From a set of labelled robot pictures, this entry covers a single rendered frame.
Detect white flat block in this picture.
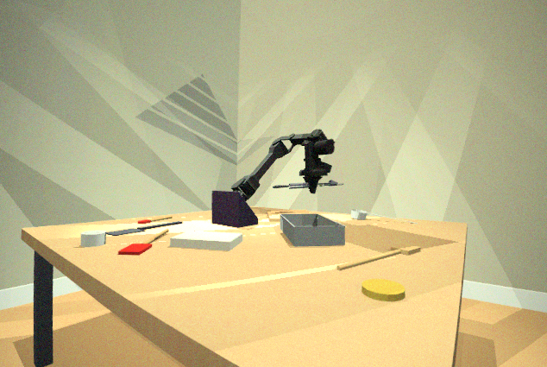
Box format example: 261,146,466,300
169,231,242,251

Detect yellow flat disc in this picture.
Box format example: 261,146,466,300
362,278,405,301

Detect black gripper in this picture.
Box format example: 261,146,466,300
299,155,328,193

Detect red spatula with wooden handle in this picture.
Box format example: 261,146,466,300
117,229,169,256

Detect grey spatula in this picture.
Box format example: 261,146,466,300
106,221,183,236

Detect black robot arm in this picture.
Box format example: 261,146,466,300
231,129,335,201

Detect grey cylinder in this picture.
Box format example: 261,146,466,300
80,231,106,247

